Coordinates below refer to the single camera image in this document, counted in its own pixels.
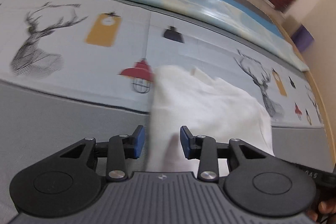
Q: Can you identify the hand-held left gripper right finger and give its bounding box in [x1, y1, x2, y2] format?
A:
[180, 126, 273, 183]

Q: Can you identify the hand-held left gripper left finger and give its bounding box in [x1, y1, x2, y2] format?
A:
[59, 125, 146, 183]

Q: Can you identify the white long-sleeve shirt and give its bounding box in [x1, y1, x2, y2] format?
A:
[146, 64, 276, 178]

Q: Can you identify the person's right hand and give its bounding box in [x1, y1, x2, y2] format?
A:
[307, 199, 336, 224]

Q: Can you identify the purple bag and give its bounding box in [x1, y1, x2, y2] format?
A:
[291, 25, 314, 53]

